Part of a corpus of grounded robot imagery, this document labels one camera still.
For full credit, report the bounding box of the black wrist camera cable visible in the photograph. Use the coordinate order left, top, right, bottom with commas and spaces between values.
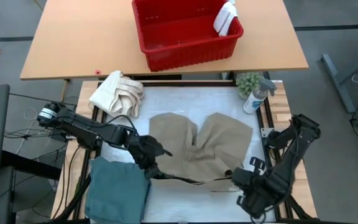
103, 114, 140, 138

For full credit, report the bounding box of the large light wooden desk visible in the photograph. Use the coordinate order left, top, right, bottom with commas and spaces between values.
20, 0, 310, 80

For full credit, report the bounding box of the white spray bottle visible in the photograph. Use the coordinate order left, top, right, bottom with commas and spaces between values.
242, 78, 278, 114

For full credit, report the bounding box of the red plastic laundry bin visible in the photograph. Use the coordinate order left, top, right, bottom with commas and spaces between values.
131, 0, 244, 72

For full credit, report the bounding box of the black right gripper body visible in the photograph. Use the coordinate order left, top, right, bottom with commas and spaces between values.
236, 169, 291, 218

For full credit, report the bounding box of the grey metal desk leg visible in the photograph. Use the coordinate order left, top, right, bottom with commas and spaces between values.
321, 40, 358, 114

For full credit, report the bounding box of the teal grey garment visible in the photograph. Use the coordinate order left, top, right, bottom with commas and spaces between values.
85, 156, 152, 224

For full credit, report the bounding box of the black aluminium table frame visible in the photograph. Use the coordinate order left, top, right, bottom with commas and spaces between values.
54, 74, 316, 224

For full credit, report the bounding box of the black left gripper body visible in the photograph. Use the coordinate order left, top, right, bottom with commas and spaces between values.
128, 134, 167, 170

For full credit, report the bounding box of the khaki garment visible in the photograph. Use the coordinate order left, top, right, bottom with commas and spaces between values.
149, 111, 254, 192

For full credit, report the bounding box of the cream canvas tote bag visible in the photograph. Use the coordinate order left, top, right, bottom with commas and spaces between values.
88, 70, 145, 118

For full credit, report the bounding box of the yellow cable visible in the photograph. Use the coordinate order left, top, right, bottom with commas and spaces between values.
61, 79, 68, 103

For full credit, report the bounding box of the small white cloth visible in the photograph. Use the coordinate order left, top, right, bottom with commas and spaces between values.
213, 1, 239, 37

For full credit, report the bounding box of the small potted green plant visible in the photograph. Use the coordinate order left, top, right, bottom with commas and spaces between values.
236, 72, 264, 100

